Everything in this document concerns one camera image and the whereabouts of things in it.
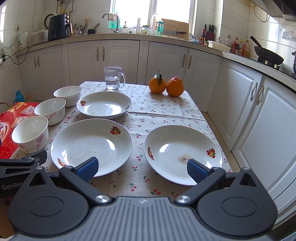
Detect black air fryer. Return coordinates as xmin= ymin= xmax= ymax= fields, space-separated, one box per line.
xmin=44 ymin=14 xmax=73 ymax=42

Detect white electric kettle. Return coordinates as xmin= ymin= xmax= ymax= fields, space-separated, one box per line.
xmin=18 ymin=31 xmax=29 ymax=50

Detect white floral bowl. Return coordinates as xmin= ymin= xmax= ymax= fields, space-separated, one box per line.
xmin=11 ymin=116 xmax=49 ymax=154
xmin=34 ymin=98 xmax=66 ymax=126
xmin=53 ymin=86 xmax=82 ymax=108

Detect wooden cutting board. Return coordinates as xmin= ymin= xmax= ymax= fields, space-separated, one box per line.
xmin=162 ymin=19 xmax=189 ymax=41

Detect chrome kitchen faucet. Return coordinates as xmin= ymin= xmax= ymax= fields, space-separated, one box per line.
xmin=102 ymin=13 xmax=119 ymax=33

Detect knife block with knives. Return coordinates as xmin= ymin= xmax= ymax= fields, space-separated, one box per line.
xmin=204 ymin=24 xmax=216 ymax=41

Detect glass mug with water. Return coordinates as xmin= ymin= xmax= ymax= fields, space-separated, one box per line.
xmin=104 ymin=66 xmax=126 ymax=91

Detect black wok on stove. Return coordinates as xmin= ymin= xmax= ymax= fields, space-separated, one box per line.
xmin=250 ymin=36 xmax=284 ymax=66

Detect white plate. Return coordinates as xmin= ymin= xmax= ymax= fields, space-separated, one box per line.
xmin=144 ymin=125 xmax=223 ymax=186
xmin=76 ymin=91 xmax=132 ymax=120
xmin=51 ymin=118 xmax=133 ymax=177

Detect teal thermos jug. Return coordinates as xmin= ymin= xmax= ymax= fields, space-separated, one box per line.
xmin=14 ymin=90 xmax=25 ymax=104

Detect bumpy orange without leaf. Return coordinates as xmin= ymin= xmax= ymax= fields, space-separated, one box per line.
xmin=166 ymin=76 xmax=184 ymax=97

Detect orange with green leaf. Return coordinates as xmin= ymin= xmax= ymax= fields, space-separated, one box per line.
xmin=149 ymin=70 xmax=166 ymax=94

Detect white kitchen cabinets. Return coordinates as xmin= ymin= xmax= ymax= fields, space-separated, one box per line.
xmin=17 ymin=38 xmax=295 ymax=225

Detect cherry print tablecloth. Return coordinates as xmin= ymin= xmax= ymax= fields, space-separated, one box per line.
xmin=10 ymin=81 xmax=233 ymax=200

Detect red printed cardboard box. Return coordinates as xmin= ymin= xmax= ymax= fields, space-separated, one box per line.
xmin=0 ymin=102 xmax=38 ymax=159

